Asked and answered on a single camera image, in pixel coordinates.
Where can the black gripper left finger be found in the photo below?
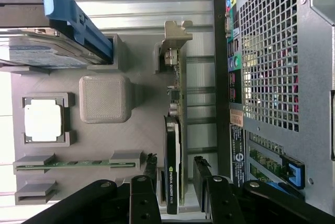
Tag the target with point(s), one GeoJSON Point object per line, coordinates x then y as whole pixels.
{"type": "Point", "coordinates": [144, 200]}

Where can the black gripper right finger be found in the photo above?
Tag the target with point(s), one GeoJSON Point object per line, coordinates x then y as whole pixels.
{"type": "Point", "coordinates": [222, 203]}

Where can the grey plastic parts rack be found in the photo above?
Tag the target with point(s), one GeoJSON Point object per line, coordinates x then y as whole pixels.
{"type": "Point", "coordinates": [104, 140]}

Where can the green RAM stick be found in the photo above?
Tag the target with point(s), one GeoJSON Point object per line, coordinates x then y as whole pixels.
{"type": "Point", "coordinates": [78, 163]}

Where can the silver CPU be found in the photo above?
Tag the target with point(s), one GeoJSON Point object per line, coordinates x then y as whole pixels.
{"type": "Point", "coordinates": [43, 120]}

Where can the open grey PC case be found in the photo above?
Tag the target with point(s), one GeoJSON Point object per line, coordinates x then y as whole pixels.
{"type": "Point", "coordinates": [274, 51]}

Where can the hard disk in blue caddy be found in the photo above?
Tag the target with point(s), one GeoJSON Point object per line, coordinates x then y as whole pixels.
{"type": "Point", "coordinates": [52, 46]}

